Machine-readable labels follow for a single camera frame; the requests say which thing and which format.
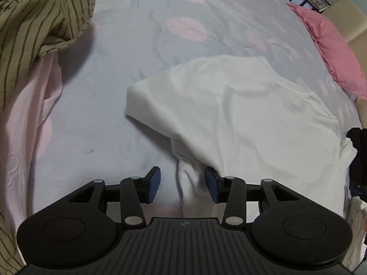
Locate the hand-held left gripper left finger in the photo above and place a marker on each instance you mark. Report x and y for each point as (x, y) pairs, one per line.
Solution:
(152, 186)

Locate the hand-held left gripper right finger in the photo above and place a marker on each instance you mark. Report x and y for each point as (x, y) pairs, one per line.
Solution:
(210, 186)

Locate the cream long-sleeve shirt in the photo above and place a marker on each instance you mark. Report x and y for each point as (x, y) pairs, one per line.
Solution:
(243, 106)

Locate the black folded clothes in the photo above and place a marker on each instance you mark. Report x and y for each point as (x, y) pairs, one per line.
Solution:
(358, 140)

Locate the pale pink garment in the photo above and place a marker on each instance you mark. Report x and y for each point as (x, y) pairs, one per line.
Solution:
(28, 120)

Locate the grey bed sheet pink dots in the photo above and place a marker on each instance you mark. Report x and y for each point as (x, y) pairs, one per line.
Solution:
(129, 34)

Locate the white folded garment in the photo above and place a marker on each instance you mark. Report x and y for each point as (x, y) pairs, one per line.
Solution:
(358, 229)

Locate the pink pillow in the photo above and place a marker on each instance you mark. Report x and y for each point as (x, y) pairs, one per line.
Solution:
(332, 45)

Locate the olive striped shirt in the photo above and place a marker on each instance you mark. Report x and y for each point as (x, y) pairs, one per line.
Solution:
(34, 20)

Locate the cream padded headboard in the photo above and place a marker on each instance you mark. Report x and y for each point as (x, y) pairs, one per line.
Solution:
(349, 20)

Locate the small picture frame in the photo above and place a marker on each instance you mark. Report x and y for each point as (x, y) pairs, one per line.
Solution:
(319, 3)

